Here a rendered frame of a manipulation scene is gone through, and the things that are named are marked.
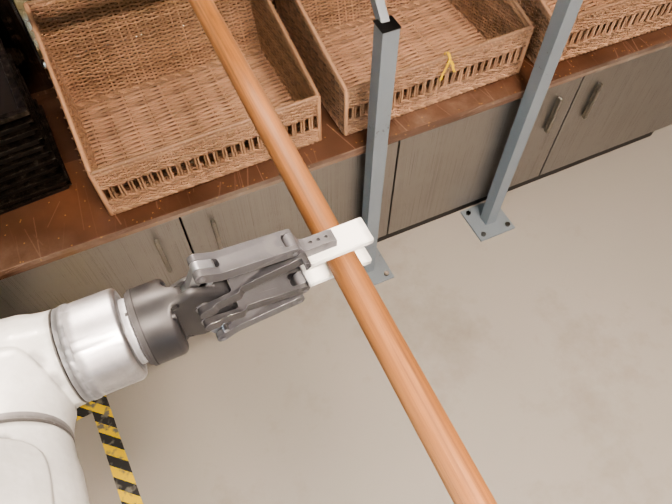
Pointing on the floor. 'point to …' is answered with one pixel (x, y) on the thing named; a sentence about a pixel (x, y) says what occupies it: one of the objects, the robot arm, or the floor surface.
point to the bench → (332, 177)
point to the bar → (562, 17)
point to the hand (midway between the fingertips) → (336, 252)
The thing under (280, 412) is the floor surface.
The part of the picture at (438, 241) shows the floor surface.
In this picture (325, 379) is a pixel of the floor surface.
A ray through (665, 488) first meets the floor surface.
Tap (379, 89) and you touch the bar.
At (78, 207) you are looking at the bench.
